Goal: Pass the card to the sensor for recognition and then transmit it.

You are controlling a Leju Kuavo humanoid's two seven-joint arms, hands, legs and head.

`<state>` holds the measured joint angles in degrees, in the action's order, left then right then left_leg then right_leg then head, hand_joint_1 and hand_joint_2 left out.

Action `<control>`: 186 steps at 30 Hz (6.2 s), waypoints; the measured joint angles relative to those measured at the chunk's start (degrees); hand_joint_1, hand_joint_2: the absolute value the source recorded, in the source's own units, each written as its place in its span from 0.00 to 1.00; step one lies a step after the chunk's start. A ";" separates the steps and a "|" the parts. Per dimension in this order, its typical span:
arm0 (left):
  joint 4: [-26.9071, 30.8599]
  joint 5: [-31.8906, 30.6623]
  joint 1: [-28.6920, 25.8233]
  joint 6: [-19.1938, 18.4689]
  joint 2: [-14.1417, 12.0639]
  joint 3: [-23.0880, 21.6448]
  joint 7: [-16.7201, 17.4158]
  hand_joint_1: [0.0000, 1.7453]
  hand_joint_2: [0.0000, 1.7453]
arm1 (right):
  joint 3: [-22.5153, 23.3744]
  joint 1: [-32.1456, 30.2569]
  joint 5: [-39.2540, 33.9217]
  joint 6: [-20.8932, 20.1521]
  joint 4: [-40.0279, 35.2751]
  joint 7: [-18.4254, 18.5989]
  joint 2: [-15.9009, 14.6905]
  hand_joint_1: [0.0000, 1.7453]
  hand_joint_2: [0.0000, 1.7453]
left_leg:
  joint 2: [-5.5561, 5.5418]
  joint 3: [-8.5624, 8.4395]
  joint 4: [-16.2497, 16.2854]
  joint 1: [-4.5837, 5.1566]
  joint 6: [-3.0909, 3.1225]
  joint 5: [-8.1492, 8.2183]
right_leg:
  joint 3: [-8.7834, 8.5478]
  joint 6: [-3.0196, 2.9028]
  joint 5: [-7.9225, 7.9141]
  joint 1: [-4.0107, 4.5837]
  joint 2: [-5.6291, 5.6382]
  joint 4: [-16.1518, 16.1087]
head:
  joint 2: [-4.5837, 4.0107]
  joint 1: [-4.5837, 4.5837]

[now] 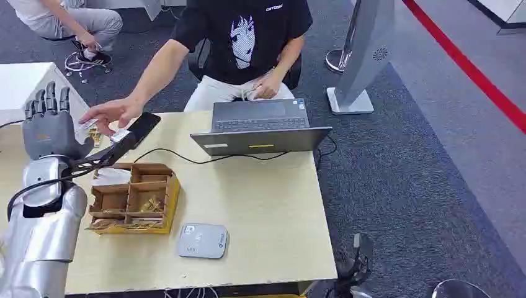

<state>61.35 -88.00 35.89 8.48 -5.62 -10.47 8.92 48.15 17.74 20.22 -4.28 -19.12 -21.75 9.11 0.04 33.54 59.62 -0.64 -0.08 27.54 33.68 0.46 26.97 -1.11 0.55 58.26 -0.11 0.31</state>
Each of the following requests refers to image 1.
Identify wooden card box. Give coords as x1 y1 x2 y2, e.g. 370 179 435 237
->
85 162 182 235

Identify person's left hand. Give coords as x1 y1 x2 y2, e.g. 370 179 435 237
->
251 71 284 101

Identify white cables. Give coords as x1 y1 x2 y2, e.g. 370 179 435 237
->
164 287 218 298

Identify chrome stool base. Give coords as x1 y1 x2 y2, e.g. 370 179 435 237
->
63 51 114 83

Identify white cloth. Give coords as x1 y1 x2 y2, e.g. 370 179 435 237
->
93 168 132 187

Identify grey laptop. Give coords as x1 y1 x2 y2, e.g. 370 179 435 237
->
190 97 333 157

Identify red floor tape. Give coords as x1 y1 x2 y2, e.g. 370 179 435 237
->
401 0 526 135

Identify seated person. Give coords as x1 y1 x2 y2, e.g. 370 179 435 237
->
80 0 313 137

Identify person's right hand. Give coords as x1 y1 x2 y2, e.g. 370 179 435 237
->
79 97 144 137

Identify person on stool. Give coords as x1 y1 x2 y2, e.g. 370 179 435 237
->
6 0 124 66

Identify round dark glossy object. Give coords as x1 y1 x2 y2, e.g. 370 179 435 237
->
431 279 494 298

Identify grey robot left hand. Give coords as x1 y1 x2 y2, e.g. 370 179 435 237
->
22 81 94 161

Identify black laptop cable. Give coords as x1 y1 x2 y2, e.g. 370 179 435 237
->
133 135 338 165

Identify grey card reader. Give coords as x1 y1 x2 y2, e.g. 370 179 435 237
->
176 223 229 260

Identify black smartphone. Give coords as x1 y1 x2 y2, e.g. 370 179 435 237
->
127 112 162 150

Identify white furniture with dark edge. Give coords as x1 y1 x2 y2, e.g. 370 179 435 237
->
468 0 526 36

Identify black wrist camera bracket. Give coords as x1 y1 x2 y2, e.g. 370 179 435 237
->
68 133 138 174

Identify gold cards lying flat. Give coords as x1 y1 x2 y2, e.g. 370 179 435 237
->
88 220 163 231

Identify grey standing kiosk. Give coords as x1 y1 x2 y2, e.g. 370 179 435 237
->
326 0 396 115

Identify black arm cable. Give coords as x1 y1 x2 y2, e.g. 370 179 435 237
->
7 166 97 221

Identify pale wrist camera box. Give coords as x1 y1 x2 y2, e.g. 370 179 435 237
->
109 129 132 144

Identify gold cards standing upright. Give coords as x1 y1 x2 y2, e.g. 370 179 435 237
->
140 196 165 214

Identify round chrome stand base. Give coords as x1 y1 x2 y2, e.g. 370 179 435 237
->
324 48 350 75

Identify gold card stack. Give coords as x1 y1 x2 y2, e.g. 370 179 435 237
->
87 126 104 148

